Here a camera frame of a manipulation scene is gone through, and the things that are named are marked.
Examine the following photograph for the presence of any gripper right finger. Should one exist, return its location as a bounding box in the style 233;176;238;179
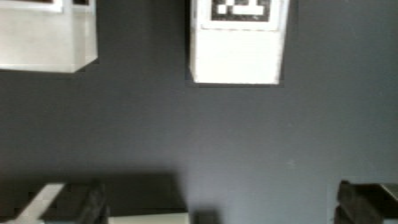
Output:
336;180;398;224

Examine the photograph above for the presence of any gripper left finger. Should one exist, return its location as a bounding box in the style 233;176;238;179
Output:
11;181;109;224

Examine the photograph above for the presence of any white leg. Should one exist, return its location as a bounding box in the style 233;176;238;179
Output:
0;0;98;73
188;0;290;85

